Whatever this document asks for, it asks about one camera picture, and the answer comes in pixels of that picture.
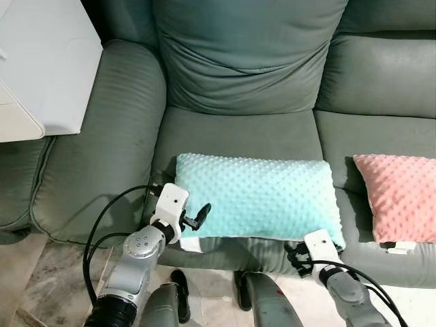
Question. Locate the green sofa back cushion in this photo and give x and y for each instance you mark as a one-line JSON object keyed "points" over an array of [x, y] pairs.
{"points": [[252, 61]]}

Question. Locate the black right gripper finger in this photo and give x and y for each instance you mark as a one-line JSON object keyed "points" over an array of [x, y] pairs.
{"points": [[291, 253]]}

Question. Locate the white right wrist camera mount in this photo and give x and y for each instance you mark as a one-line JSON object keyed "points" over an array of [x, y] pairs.
{"points": [[320, 245]]}

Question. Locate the teal dotted plush pillow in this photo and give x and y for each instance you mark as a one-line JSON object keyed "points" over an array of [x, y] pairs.
{"points": [[259, 197]]}

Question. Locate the green leather sofa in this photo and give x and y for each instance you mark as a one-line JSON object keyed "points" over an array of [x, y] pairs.
{"points": [[238, 136]]}

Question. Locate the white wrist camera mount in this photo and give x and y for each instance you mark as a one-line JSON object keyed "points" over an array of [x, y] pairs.
{"points": [[170, 204], [320, 245]]}

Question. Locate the grey robot leg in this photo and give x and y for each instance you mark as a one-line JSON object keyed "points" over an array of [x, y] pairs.
{"points": [[160, 306], [272, 306]]}

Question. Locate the grey robot right leg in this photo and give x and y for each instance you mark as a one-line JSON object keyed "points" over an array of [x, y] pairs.
{"points": [[272, 306]]}

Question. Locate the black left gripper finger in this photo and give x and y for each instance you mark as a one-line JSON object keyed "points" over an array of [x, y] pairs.
{"points": [[197, 223], [205, 210]]}

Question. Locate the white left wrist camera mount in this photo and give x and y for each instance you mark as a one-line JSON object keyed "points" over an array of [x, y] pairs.
{"points": [[170, 204]]}

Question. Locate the grey robot left leg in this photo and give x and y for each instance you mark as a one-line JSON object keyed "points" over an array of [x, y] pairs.
{"points": [[160, 306]]}

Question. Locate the white appliance box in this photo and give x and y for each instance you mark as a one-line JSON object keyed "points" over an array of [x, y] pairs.
{"points": [[41, 61]]}

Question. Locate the pink dotted plush pillow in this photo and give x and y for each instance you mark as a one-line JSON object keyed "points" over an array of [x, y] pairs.
{"points": [[402, 197]]}

